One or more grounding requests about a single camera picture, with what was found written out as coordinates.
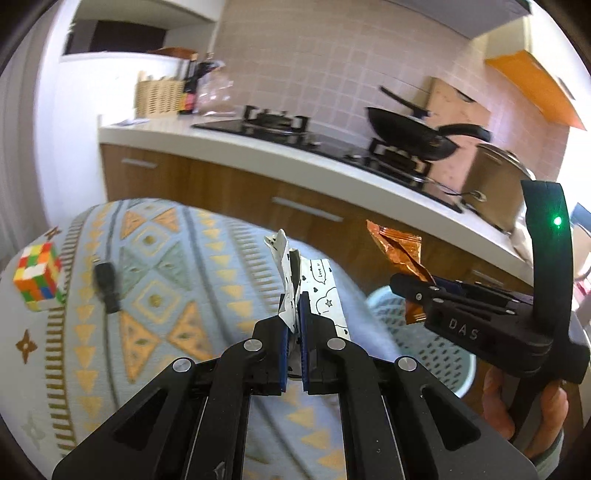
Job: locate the black spatula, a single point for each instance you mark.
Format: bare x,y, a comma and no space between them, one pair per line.
406,102

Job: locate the wooden cutting board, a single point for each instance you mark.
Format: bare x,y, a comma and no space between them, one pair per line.
455,99

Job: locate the clear plastic bag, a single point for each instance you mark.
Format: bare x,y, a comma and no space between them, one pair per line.
214,97

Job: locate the steel cooking pot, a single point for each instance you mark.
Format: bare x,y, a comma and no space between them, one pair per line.
494,189

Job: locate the black wok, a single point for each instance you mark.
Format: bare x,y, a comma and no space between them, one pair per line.
406,134

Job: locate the white paper sheet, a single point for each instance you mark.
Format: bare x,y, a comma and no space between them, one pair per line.
129,122

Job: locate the orange range hood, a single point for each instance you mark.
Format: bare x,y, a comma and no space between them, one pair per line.
535,83

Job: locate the patterned tablecloth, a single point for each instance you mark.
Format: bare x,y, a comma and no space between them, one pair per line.
152,277

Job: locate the wooden kitchen cabinet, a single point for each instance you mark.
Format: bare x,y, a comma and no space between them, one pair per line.
184,180

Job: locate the light blue perforated plastic basket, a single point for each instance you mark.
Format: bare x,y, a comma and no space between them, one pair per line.
415,360

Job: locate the dark sauce bottle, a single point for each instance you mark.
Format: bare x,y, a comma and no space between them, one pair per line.
187,99

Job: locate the orange foil wrapper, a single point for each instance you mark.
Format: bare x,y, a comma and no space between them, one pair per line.
401,251

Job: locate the small black plastic device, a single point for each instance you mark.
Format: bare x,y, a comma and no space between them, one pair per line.
107,286

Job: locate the beige slotted basket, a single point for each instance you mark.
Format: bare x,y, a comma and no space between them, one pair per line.
157,97

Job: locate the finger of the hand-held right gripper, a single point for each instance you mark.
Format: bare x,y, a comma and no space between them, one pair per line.
485,291
411,287

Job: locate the black gas stove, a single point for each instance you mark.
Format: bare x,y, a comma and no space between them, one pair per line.
277,134

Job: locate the multicoloured puzzle cube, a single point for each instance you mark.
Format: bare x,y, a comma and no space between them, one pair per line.
37,277

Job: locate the person's right hand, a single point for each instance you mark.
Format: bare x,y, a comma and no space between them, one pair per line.
496,397

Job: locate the person's right forearm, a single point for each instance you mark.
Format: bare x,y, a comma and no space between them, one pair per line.
549,459

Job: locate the black and white printed wrapper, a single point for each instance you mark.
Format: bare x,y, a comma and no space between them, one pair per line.
318,286

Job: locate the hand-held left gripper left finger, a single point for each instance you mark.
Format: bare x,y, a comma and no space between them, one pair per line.
285,369

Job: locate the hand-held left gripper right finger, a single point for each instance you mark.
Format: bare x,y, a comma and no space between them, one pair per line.
303,360

